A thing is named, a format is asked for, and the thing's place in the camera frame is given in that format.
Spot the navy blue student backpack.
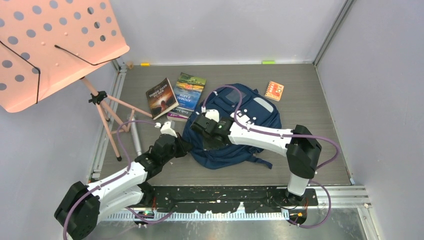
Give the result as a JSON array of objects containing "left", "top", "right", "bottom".
[{"left": 182, "top": 83, "right": 283, "bottom": 170}]

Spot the orange small notebook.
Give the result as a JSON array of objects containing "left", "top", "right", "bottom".
[{"left": 264, "top": 81, "right": 285, "bottom": 102}]

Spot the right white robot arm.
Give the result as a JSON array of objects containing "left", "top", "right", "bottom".
[{"left": 190, "top": 109, "right": 322, "bottom": 205}]

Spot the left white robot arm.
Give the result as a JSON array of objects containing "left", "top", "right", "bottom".
[{"left": 54, "top": 120, "right": 192, "bottom": 240}]

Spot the purple spine book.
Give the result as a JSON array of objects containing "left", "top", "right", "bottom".
[{"left": 166, "top": 107, "right": 192, "bottom": 122}]

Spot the dark Three Days book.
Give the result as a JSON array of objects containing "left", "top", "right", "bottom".
[{"left": 146, "top": 78, "right": 179, "bottom": 120}]

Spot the blue Animal Farm book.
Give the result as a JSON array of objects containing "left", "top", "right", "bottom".
[{"left": 173, "top": 72, "right": 207, "bottom": 111}]

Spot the green tape marker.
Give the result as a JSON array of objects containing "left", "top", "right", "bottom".
[{"left": 261, "top": 60, "right": 276, "bottom": 65}]

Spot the pink perforated music stand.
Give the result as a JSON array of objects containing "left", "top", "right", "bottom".
[{"left": 0, "top": 0, "right": 155, "bottom": 162}]

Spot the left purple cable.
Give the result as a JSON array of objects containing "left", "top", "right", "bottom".
[{"left": 62, "top": 119, "right": 163, "bottom": 240}]

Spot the black mounting base plate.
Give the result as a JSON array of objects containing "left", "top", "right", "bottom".
[{"left": 138, "top": 185, "right": 318, "bottom": 214}]

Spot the aluminium frame rail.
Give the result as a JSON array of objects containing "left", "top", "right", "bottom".
[{"left": 99, "top": 186, "right": 370, "bottom": 223}]

